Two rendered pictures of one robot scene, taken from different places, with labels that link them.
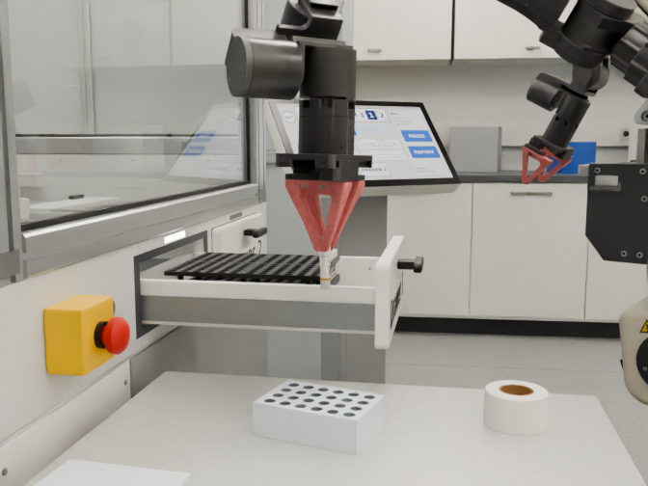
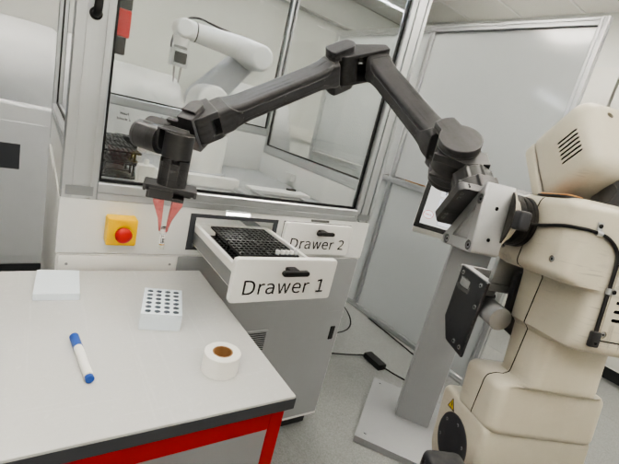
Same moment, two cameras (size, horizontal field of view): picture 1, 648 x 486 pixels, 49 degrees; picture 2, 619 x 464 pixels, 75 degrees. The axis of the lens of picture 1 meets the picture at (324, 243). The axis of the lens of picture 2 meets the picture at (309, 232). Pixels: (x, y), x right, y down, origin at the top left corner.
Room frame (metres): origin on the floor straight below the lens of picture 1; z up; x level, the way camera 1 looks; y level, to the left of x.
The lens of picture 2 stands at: (0.36, -0.77, 1.24)
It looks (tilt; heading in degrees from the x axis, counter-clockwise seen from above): 14 degrees down; 44
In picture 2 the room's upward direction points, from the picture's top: 14 degrees clockwise
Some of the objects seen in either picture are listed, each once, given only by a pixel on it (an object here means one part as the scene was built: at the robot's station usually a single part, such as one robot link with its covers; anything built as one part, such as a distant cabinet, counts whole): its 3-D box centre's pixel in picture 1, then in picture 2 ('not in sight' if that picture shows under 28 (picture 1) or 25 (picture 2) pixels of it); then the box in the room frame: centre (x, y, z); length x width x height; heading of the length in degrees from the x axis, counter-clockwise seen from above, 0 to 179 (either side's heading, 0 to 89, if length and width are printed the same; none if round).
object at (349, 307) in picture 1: (252, 286); (250, 250); (1.06, 0.11, 0.86); 0.40 x 0.26 x 0.06; 80
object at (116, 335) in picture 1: (112, 335); (122, 235); (0.75, 0.23, 0.88); 0.04 x 0.03 x 0.04; 170
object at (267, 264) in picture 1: (257, 283); (251, 250); (1.06, 0.10, 0.87); 0.22 x 0.18 x 0.06; 80
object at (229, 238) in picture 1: (240, 248); (317, 238); (1.39, 0.16, 0.87); 0.29 x 0.02 x 0.11; 170
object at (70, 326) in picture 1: (83, 334); (121, 230); (0.75, 0.26, 0.88); 0.07 x 0.05 x 0.07; 170
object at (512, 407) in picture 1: (515, 406); (220, 360); (0.79, -0.22, 0.78); 0.07 x 0.07 x 0.04
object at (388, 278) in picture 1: (391, 285); (285, 279); (1.02, -0.10, 0.87); 0.29 x 0.02 x 0.11; 170
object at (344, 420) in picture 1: (319, 415); (161, 308); (0.76, 0.00, 0.78); 0.12 x 0.08 x 0.04; 65
